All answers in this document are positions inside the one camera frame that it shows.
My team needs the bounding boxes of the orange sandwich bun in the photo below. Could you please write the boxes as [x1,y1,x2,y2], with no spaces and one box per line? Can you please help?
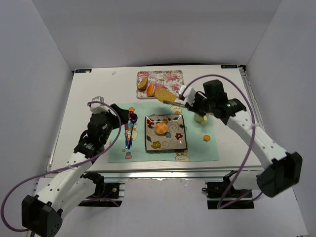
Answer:
[146,84,156,97]

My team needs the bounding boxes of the blue table label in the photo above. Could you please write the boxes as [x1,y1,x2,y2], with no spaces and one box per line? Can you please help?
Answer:
[221,64,238,69]
[75,69,92,74]

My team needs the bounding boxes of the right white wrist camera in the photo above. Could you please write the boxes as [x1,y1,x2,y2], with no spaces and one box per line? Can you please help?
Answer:
[178,85,196,107]

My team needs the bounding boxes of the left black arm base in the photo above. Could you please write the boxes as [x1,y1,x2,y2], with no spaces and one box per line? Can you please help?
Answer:
[81,172,124,199]

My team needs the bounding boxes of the metal serving tongs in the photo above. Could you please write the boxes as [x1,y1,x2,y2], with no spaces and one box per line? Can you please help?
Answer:
[163,98,193,109]

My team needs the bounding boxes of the left blue table label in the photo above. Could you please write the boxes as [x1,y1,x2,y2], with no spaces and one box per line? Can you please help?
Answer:
[75,69,92,74]

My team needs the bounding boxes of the iridescent purple spoon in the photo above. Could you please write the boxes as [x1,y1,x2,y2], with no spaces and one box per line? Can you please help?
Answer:
[127,112,138,150]

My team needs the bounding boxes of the square floral ceramic plate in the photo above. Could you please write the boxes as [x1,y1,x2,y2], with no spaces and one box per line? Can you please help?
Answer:
[145,114,187,152]

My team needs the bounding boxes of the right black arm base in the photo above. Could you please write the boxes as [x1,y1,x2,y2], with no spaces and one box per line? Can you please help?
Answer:
[201,170,248,198]

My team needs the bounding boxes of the brown bread slice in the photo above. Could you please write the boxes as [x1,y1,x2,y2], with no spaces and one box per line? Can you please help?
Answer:
[155,88,177,103]

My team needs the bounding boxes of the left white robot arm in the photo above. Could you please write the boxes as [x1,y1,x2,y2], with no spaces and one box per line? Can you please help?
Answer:
[22,102,129,237]

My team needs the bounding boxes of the right blue table label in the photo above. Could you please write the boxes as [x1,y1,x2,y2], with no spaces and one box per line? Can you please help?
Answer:
[221,64,238,69]

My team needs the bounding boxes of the pale yellow mug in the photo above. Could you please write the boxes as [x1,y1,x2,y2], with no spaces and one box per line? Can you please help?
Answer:
[194,113,212,124]

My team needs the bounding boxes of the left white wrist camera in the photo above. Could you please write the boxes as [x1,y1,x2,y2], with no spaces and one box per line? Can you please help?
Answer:
[87,96,110,114]

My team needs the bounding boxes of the half brown bread roll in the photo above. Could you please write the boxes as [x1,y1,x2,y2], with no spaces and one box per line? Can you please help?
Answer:
[138,77,149,91]

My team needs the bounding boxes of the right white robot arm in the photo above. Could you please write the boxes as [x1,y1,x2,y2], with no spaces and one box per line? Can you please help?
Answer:
[179,79,303,198]

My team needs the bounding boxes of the round orange bun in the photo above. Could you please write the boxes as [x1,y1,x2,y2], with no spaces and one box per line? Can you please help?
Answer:
[155,122,168,135]

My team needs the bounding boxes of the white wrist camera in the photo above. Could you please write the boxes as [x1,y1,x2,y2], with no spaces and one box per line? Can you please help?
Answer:
[178,85,196,107]
[87,96,110,114]

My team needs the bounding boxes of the floral rectangular tray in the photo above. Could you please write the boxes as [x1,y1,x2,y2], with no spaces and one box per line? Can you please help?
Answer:
[136,70,184,99]

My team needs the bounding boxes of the light green cartoon placemat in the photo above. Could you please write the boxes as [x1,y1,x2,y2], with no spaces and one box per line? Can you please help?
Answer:
[107,102,219,163]

